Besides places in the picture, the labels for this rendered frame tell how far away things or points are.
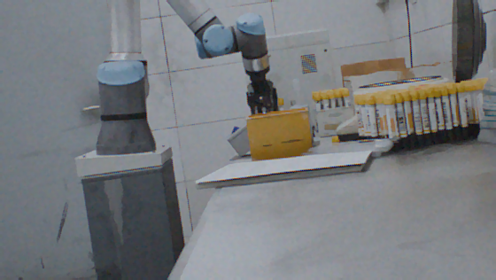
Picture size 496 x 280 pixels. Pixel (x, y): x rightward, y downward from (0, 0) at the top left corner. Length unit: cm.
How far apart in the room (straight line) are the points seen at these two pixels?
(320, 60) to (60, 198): 180
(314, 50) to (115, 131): 75
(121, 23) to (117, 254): 61
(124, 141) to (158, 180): 13
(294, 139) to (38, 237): 245
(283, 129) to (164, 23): 223
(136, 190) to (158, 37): 192
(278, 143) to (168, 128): 220
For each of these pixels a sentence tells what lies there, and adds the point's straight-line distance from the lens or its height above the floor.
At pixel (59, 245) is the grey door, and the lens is 398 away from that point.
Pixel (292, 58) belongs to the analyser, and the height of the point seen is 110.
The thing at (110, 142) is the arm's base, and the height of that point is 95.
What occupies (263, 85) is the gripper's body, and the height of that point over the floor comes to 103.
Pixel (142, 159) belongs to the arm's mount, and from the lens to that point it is 203.
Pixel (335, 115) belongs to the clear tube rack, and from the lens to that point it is 215.
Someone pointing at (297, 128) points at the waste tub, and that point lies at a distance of 169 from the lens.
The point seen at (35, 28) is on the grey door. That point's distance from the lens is 393.
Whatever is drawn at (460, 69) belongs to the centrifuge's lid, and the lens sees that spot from 193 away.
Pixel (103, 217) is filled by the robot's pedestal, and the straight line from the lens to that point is 205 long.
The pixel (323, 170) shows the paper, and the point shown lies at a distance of 139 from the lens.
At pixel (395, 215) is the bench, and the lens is 97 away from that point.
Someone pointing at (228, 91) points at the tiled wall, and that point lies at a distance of 384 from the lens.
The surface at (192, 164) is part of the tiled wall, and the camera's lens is 387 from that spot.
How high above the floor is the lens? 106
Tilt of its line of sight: 3 degrees down
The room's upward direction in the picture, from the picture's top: 8 degrees counter-clockwise
